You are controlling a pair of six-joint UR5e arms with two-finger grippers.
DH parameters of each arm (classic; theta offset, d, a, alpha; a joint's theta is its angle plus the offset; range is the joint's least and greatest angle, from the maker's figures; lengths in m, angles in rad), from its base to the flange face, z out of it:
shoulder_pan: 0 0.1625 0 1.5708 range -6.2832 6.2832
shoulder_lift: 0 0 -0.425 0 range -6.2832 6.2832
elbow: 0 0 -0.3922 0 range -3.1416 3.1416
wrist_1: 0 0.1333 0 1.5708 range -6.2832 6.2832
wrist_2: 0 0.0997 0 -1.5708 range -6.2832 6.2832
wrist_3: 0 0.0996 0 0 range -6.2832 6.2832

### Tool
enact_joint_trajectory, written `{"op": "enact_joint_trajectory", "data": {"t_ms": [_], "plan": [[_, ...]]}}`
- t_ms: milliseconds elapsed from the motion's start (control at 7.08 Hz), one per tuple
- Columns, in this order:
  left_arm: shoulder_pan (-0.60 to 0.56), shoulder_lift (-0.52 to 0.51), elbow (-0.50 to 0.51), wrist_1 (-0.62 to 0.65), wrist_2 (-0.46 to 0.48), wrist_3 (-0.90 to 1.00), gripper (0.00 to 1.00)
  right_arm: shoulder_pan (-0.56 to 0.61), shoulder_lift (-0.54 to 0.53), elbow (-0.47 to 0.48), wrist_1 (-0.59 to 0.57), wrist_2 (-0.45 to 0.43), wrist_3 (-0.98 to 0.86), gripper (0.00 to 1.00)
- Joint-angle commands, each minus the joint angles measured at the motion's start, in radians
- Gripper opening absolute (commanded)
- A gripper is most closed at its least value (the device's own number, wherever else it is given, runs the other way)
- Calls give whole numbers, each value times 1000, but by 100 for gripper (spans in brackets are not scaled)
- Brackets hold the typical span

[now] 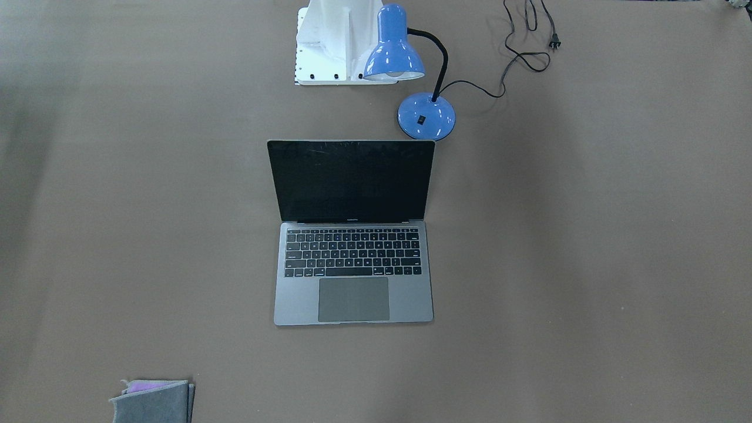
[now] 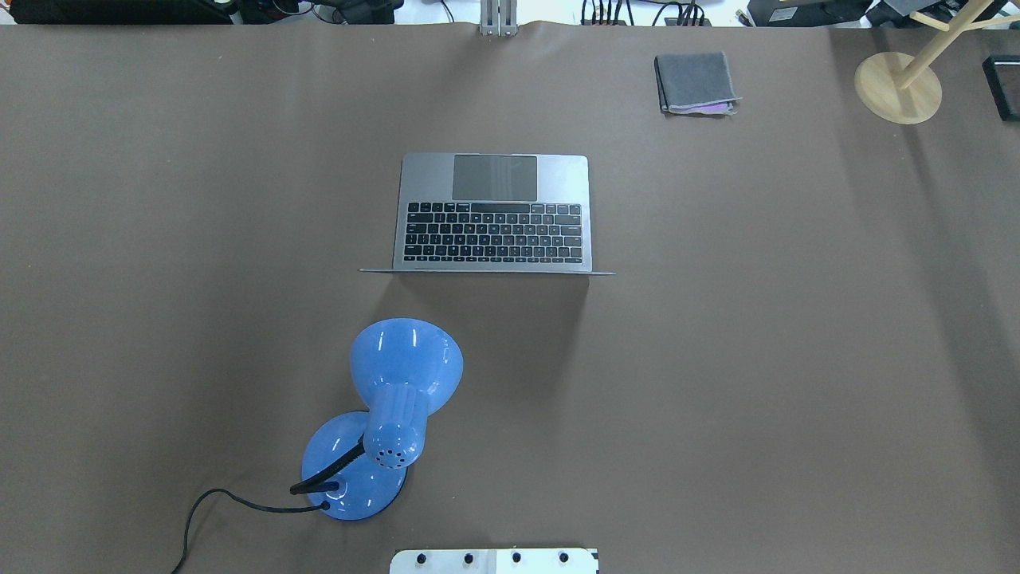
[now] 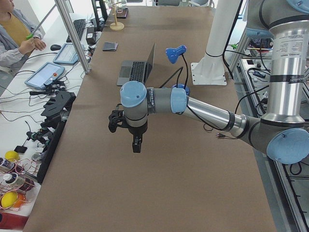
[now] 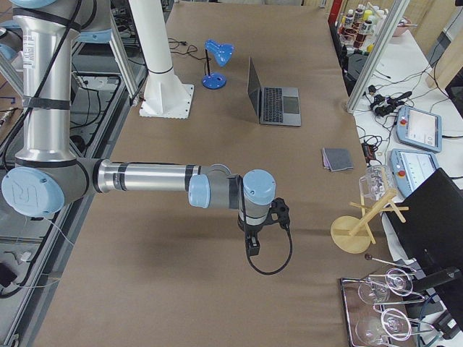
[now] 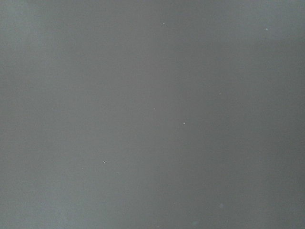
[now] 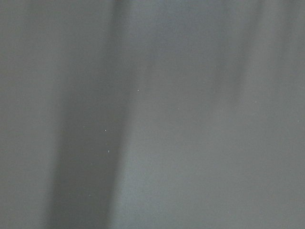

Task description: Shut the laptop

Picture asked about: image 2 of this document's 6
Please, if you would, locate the blue desk lamp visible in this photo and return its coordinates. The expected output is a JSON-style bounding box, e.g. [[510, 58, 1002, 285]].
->
[[290, 317, 464, 521]]

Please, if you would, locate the black lamp power cable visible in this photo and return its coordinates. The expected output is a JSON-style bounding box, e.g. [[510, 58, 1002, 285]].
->
[[171, 488, 332, 574]]

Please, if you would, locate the black box at table edge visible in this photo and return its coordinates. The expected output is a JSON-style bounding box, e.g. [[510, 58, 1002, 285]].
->
[[983, 54, 1019, 121]]

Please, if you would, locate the folded grey cloth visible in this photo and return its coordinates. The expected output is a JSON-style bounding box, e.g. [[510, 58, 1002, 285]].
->
[[653, 51, 740, 116]]

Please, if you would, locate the wooden stand with round base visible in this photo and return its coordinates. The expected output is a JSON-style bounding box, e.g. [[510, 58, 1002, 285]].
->
[[853, 1, 1019, 124]]

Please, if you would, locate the aluminium profile post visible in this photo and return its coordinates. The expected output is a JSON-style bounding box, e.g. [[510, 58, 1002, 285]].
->
[[480, 0, 518, 37]]

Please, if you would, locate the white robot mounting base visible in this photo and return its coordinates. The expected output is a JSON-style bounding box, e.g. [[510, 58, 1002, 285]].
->
[[389, 547, 600, 573]]

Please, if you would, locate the grey laptop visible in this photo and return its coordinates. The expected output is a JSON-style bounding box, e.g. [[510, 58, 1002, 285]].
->
[[390, 152, 594, 275]]

